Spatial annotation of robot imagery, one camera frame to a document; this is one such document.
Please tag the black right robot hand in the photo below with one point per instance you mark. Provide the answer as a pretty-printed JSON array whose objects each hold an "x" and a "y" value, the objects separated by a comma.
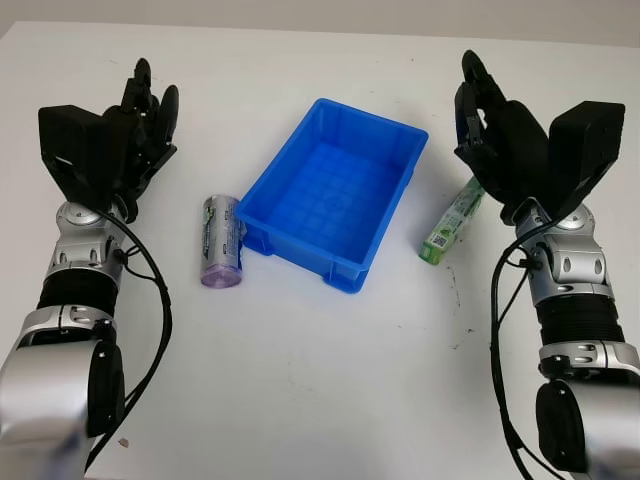
[{"x": 515, "y": 145}]

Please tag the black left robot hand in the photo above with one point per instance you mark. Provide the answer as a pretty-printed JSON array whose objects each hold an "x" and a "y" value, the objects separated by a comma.
[{"x": 160, "y": 120}]

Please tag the green white carton box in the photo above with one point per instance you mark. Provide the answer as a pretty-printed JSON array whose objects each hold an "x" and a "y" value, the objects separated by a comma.
[{"x": 452, "y": 225}]

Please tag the purple silver bag roll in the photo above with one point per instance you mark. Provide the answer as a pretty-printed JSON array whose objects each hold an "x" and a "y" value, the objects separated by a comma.
[{"x": 220, "y": 240}]

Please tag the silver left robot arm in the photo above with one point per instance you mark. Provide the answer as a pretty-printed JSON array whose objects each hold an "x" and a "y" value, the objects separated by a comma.
[{"x": 45, "y": 380}]

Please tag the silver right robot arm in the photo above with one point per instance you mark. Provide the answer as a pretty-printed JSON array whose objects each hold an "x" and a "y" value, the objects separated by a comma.
[{"x": 575, "y": 270}]

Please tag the blue plastic tray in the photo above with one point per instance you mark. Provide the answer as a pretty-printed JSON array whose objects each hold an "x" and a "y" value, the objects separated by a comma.
[{"x": 320, "y": 200}]

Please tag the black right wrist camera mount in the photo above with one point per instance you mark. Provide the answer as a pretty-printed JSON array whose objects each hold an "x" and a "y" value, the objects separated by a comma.
[{"x": 585, "y": 145}]

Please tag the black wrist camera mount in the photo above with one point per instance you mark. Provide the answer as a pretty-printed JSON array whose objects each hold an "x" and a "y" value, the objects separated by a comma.
[
  {"x": 585, "y": 145},
  {"x": 80, "y": 145}
]

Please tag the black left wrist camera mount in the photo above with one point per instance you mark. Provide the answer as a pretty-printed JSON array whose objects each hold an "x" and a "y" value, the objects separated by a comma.
[{"x": 80, "y": 145}]

